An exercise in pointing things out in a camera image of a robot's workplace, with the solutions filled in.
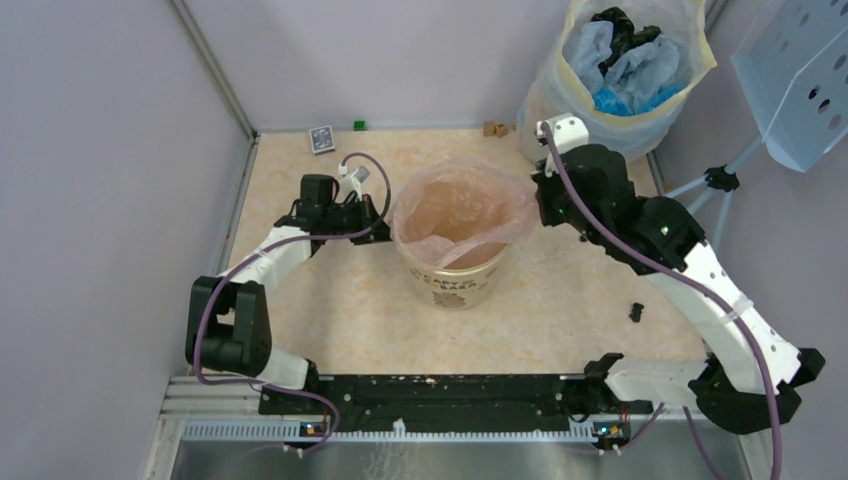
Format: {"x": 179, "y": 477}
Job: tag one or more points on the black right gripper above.
{"x": 543, "y": 186}

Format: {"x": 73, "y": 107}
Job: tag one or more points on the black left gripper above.
{"x": 368, "y": 215}

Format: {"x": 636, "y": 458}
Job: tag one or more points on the pink plastic trash bag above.
{"x": 461, "y": 213}

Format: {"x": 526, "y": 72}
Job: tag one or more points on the cream capybara trash bin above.
{"x": 455, "y": 289}

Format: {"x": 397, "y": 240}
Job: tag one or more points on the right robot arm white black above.
{"x": 750, "y": 377}

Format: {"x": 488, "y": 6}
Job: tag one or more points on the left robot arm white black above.
{"x": 228, "y": 326}

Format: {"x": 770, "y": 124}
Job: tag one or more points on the large translucent bag of bags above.
{"x": 625, "y": 68}

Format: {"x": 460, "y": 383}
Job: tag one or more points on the small wooden blocks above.
{"x": 497, "y": 129}

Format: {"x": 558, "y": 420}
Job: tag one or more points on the blue plastic bag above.
{"x": 610, "y": 102}

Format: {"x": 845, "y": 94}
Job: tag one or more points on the small black clip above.
{"x": 636, "y": 311}

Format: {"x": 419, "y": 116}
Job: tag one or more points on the light blue tripod stand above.
{"x": 717, "y": 181}

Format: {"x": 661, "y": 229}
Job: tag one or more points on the black plastic bag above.
{"x": 624, "y": 36}

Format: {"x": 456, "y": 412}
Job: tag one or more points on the perforated light blue panel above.
{"x": 792, "y": 69}

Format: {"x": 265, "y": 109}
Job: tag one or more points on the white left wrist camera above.
{"x": 350, "y": 183}

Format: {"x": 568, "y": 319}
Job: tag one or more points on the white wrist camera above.
{"x": 350, "y": 183}
{"x": 564, "y": 133}

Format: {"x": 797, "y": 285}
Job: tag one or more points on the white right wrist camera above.
{"x": 564, "y": 133}

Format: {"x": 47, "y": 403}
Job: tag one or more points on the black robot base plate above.
{"x": 468, "y": 403}

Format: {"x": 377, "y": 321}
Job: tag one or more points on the white toothed cable rail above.
{"x": 287, "y": 431}

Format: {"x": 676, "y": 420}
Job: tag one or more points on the aluminium corner frame post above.
{"x": 212, "y": 67}

